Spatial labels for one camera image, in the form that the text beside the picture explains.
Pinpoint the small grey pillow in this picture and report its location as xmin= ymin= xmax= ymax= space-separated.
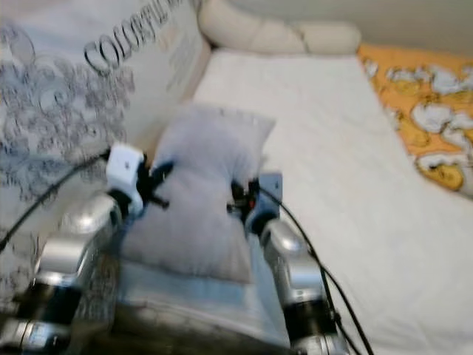
xmin=118 ymin=102 xmax=276 ymax=285

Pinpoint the yellow cartoon egg quilt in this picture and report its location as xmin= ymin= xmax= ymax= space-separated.
xmin=358 ymin=43 xmax=473 ymax=199

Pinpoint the white mattress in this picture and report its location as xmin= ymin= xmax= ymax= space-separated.
xmin=118 ymin=48 xmax=473 ymax=355

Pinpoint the large grey patterned cushion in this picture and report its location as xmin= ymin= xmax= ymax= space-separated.
xmin=0 ymin=0 xmax=211 ymax=297

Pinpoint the beige bolster pillow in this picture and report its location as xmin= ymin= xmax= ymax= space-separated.
xmin=198 ymin=0 xmax=363 ymax=56

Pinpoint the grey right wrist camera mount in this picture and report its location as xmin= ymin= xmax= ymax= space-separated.
xmin=245 ymin=172 xmax=284 ymax=236

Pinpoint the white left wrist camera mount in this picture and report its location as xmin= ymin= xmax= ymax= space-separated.
xmin=106 ymin=143 xmax=147 ymax=215

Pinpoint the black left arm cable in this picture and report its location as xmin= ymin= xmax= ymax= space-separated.
xmin=0 ymin=152 xmax=112 ymax=252

